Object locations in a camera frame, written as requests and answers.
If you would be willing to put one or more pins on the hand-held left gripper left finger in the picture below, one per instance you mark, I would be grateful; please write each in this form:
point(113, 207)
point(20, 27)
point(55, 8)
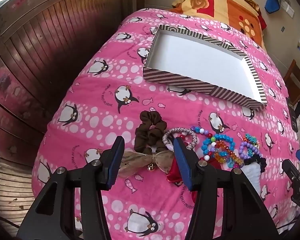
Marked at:
point(115, 160)

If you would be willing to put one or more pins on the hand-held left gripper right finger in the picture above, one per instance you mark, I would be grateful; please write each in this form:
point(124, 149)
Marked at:
point(182, 160)

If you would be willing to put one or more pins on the beige organza bow with bell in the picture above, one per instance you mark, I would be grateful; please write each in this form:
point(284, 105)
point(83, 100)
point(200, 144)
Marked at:
point(135, 160)

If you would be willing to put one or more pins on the black scrunchie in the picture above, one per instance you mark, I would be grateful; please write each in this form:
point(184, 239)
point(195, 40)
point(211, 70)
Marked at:
point(260, 160)

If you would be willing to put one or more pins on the brown scrunchie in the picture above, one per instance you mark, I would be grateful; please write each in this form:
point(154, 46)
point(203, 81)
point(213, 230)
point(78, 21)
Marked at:
point(150, 132)

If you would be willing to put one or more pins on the striped cardboard box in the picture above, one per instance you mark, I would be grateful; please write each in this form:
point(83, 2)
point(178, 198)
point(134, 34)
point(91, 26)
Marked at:
point(197, 55)

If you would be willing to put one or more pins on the white fluffy hair accessory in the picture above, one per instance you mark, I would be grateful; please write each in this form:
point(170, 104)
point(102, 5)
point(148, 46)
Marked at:
point(251, 177)

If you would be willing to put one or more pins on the black remote control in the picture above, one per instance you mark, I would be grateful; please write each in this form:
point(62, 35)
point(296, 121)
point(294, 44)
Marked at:
point(292, 115)

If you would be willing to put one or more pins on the wooden chair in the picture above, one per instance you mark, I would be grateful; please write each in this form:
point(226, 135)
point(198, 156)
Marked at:
point(296, 80)

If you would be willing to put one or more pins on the wooden panelled cabinet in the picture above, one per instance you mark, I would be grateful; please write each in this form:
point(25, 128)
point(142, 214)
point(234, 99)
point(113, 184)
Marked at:
point(40, 55)

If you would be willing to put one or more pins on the orange floral quilt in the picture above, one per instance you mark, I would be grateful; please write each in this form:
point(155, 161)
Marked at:
point(230, 7)

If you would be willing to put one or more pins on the white wall socket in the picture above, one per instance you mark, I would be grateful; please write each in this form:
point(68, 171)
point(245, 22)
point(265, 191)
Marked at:
point(287, 7)

